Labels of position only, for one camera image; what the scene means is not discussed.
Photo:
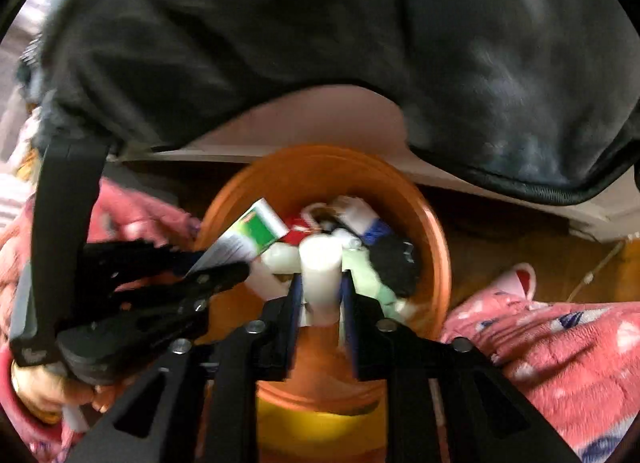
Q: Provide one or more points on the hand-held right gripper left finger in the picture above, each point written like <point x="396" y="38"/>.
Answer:
<point x="296" y="305"/>

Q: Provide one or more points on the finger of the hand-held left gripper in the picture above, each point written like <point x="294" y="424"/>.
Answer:
<point x="140" y="260"/>
<point x="210" y="280"/>

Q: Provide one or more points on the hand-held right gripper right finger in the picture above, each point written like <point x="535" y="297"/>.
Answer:
<point x="349" y="305"/>

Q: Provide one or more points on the white plastic bottle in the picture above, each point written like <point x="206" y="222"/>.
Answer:
<point x="320" y="268"/>

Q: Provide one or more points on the green and white carton box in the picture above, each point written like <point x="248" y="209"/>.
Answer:
<point x="250" y="233"/>

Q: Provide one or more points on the orange plastic bin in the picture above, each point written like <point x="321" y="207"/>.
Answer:
<point x="310" y="178"/>

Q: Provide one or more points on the person's left hand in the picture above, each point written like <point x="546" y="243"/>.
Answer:
<point x="45" y="395"/>

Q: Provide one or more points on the light green crumpled item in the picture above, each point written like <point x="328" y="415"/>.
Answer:
<point x="367" y="278"/>

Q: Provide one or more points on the small white container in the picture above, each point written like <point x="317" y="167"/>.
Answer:
<point x="277" y="258"/>

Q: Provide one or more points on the black round item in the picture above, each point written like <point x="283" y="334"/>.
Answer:
<point x="395" y="265"/>

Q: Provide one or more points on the small red item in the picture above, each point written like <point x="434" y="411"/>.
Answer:
<point x="297" y="234"/>

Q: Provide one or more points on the white and blue tube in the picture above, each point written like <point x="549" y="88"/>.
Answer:
<point x="367" y="220"/>

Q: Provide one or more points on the pink printed pajama pants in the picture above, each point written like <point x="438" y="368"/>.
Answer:
<point x="550" y="348"/>

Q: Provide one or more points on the dark grey bed sheet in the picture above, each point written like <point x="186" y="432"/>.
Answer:
<point x="300" y="33"/>

